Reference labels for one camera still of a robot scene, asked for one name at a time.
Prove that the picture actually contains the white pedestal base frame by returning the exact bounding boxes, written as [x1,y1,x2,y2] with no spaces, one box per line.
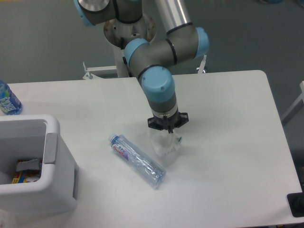
[82,54,208,80]

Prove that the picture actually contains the black object at table corner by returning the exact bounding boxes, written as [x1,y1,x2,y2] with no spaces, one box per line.
[287,192,304,218]

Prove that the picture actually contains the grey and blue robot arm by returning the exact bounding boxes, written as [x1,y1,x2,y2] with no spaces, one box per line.
[74,0,209,133]

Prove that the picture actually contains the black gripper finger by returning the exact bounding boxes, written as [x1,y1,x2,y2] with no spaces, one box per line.
[147,117,170,133]
[170,112,189,133]

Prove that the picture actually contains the white plastic trash can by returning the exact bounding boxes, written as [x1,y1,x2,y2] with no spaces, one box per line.
[0,114,79,214]

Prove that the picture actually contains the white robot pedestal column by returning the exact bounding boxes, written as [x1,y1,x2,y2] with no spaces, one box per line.
[104,13,156,77]

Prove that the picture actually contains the blue labelled drink bottle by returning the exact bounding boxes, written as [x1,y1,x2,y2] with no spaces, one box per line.
[0,80,23,115]

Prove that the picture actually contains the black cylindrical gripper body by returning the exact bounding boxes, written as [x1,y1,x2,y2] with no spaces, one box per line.
[152,110,180,130]

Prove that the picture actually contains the clear plastic bag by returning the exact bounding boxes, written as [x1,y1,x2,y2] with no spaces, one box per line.
[147,128,183,160]

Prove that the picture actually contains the colourful trash inside can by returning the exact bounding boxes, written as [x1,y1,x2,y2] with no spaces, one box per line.
[11,158,42,184]

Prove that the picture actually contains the white frame at right edge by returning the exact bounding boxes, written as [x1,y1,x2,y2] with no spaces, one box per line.
[281,81,304,126]

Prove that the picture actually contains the clear water bottle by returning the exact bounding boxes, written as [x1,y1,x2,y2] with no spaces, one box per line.
[108,134,166,189]

